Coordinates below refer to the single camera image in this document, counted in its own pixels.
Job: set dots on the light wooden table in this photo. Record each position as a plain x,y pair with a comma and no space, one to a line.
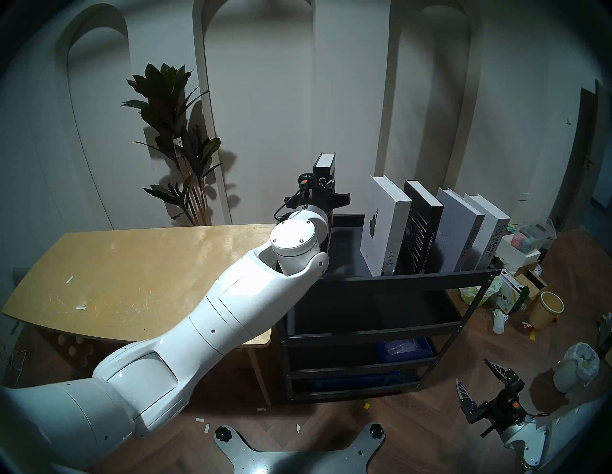
119,267

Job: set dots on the grey Statue of Liberty book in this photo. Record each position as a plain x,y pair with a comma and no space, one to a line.
382,215

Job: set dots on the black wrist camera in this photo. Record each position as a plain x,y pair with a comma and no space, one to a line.
307,181
515,405

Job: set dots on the brown cardboard box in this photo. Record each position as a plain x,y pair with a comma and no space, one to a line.
535,283

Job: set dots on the white Design Hotels Yearbook book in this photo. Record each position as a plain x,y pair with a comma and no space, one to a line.
495,229

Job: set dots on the white spray bottle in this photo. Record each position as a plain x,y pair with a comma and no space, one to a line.
499,324

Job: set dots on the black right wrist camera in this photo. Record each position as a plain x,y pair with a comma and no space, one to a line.
515,405

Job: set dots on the grey Discontent book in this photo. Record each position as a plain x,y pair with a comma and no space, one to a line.
456,224

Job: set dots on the black three-tier shelf cart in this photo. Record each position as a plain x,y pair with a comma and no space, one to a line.
382,310

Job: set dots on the small red yellow item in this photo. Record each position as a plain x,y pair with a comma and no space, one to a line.
528,329

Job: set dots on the black Crime and Punishment book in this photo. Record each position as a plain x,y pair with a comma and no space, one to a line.
325,167

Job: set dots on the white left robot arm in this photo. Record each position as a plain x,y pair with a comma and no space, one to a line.
167,344

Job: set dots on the light green plastic bag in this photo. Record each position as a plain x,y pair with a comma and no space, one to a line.
478,294

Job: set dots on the tall dark green plant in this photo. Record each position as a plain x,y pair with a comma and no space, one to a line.
162,95

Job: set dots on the dark grey door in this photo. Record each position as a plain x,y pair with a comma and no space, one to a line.
585,157

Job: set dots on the blue plastic bin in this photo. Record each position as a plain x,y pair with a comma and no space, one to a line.
404,349

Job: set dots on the beige round bucket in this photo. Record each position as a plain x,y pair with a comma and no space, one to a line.
545,313

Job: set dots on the black Fashion book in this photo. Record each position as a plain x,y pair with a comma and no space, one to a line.
423,215

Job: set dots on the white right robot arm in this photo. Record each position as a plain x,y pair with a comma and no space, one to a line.
564,430

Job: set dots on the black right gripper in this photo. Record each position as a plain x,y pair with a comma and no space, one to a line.
502,406

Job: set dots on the white bin with bag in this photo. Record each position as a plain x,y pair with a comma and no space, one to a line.
576,365

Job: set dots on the black base knob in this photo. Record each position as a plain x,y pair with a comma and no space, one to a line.
223,434
377,430

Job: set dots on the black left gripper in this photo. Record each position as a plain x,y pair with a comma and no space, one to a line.
334,199

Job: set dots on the green and white carton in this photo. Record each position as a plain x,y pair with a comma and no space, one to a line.
511,294

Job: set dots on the clear plastic storage container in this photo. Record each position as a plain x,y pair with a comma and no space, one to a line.
533,236

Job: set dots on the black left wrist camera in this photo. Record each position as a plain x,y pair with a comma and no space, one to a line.
307,181

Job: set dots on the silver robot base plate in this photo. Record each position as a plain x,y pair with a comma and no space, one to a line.
296,461

